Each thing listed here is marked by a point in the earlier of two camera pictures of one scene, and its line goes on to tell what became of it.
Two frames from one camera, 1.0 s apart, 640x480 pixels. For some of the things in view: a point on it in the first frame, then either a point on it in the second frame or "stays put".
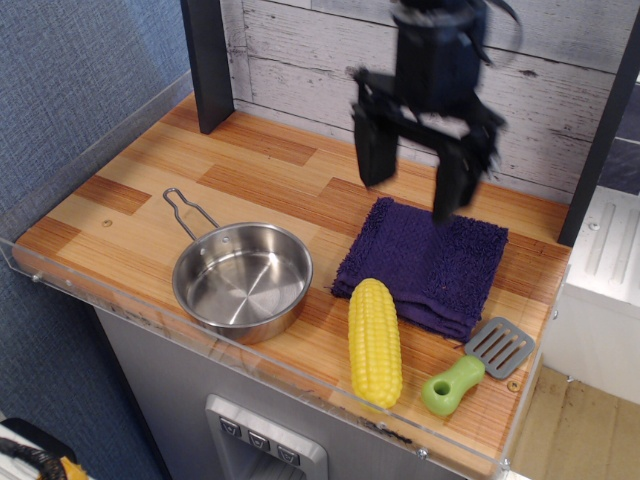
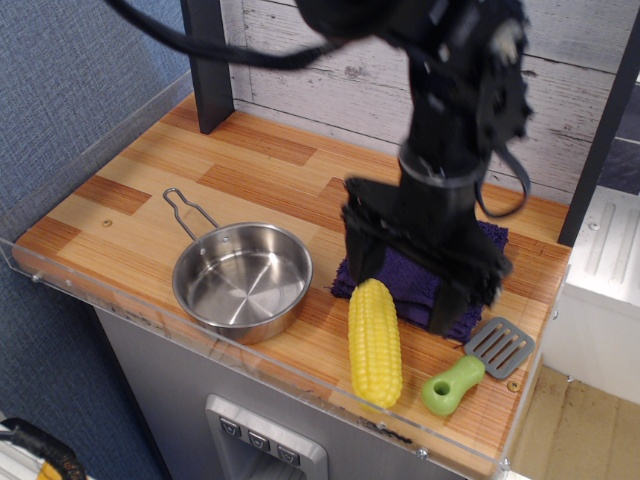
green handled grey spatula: [498, 350] stays put
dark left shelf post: [209, 57] stays put
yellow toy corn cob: [374, 344] stays put
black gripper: [433, 96] -> [435, 226]
